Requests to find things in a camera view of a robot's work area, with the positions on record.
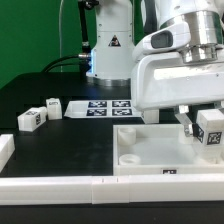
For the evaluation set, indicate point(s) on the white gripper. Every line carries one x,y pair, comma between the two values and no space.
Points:
163,81

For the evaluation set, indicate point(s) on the white square tabletop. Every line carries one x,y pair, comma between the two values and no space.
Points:
164,149

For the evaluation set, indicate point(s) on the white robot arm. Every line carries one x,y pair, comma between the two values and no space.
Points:
193,28

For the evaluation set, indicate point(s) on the white front fence bar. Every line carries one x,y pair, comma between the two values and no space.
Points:
111,189

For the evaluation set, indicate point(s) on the white left fence block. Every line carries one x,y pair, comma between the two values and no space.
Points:
7,148

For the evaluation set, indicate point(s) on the white marker base plate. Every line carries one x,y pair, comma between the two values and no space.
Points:
101,109

